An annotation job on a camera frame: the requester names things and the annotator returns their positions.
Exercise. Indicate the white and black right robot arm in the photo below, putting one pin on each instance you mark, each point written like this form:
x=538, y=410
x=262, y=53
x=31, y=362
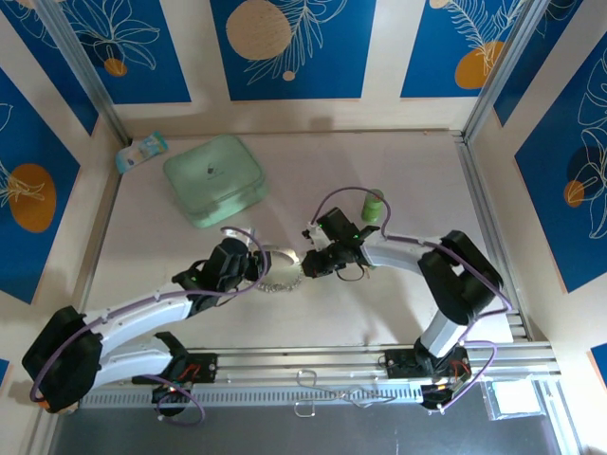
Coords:
x=455, y=279

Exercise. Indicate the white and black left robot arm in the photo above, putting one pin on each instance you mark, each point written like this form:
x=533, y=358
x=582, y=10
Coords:
x=142, y=315

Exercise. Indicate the green cylindrical can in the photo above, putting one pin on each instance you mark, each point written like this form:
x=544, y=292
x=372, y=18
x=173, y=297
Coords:
x=372, y=206

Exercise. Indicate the mint green zip case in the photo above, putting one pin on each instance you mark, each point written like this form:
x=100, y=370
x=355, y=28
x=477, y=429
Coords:
x=213, y=175

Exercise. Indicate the wet wipes packet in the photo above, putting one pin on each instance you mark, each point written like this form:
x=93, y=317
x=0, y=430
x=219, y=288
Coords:
x=140, y=152

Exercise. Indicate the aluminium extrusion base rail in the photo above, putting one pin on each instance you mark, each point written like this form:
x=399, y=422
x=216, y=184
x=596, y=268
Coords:
x=303, y=362

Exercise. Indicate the aluminium side rail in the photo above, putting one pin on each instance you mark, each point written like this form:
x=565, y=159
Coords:
x=488, y=213

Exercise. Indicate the aluminium frame post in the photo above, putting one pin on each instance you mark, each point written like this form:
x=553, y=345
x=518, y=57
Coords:
x=83, y=71
x=505, y=71

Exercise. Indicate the grey metal bracket plate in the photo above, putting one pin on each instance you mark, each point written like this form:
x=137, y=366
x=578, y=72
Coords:
x=514, y=403

